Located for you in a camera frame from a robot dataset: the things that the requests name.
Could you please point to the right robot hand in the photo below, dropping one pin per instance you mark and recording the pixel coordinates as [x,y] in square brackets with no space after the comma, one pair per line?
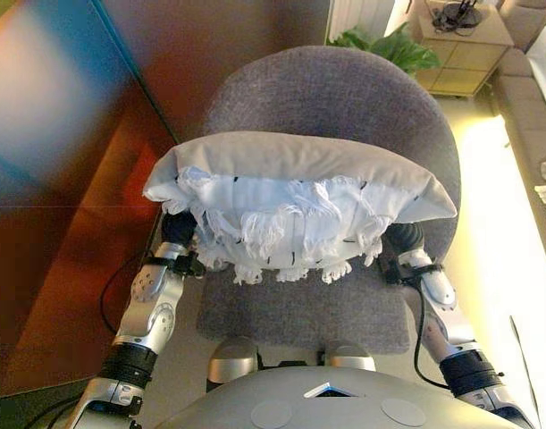
[406,237]

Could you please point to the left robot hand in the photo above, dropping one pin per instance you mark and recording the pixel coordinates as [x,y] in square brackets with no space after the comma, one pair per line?
[178,228]

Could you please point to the white fringed cushion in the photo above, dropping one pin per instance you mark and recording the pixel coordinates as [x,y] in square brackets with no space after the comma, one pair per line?
[290,179]

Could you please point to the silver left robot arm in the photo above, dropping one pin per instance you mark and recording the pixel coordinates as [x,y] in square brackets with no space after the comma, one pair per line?
[147,304]

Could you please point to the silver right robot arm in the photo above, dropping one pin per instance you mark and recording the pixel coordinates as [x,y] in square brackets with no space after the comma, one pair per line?
[447,322]

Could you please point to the silver right robot leg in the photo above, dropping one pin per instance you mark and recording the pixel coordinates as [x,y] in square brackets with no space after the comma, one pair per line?
[350,355]

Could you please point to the glossy reddish brown cabinet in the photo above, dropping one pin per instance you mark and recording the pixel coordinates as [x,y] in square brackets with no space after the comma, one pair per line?
[53,156]

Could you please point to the grey fabric armchair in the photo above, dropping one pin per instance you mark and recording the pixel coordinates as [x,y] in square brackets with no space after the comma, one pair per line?
[326,94]

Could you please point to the bed with white sheet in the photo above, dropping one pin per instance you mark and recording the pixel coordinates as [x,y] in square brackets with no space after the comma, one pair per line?
[523,116]

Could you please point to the grey robot torso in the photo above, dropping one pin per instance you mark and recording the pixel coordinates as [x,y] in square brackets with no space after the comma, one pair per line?
[335,402]

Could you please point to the green potted plant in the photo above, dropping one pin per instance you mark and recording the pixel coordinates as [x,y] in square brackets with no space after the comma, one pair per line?
[397,51]

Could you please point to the beige wooden nightstand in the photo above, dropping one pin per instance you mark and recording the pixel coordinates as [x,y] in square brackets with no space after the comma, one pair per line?
[464,58]

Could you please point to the white radiator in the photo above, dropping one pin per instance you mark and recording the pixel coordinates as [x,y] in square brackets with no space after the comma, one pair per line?
[357,20]

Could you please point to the beige upholstered headboard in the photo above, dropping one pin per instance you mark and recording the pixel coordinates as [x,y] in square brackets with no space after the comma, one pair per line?
[527,18]

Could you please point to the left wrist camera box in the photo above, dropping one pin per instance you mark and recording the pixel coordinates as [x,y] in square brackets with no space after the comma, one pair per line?
[190,263]

